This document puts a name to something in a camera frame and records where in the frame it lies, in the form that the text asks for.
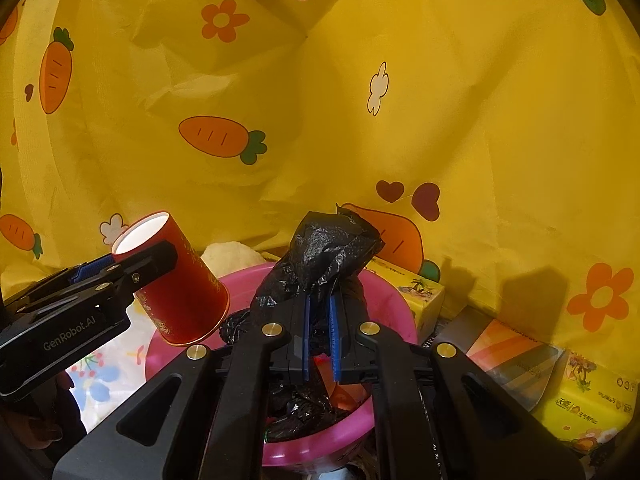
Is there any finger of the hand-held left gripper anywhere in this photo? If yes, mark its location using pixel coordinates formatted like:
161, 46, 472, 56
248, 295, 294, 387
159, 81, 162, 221
10, 239, 179, 328
0, 254, 118, 307

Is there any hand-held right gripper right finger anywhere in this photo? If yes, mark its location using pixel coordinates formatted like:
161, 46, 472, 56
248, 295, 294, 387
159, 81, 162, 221
327, 295, 586, 480

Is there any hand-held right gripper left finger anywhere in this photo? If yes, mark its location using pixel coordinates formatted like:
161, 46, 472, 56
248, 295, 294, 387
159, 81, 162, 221
52, 297, 316, 480

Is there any red paper cup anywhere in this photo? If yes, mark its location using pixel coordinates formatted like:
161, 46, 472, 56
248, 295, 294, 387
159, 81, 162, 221
111, 211, 231, 347

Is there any pink plastic basin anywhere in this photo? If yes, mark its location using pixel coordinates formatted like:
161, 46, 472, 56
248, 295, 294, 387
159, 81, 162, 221
145, 262, 420, 468

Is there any black plastic bag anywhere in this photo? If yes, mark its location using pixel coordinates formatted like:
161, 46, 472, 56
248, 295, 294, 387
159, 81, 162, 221
220, 210, 386, 443

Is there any person's left hand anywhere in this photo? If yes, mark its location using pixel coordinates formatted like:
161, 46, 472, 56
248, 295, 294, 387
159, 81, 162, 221
10, 407, 65, 450

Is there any floral plastic sheet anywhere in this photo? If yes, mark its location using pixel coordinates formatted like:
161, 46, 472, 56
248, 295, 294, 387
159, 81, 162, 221
65, 305, 161, 436

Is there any yellow tissue box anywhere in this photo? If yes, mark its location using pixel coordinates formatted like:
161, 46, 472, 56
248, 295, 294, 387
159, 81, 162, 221
370, 255, 446, 333
530, 350, 636, 456

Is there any colourful striped book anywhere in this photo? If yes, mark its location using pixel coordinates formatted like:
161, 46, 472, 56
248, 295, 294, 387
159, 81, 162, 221
435, 305, 566, 413

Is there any yellow carrot-print cloth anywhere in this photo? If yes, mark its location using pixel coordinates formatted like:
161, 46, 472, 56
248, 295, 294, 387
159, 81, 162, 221
0, 0, 640, 341

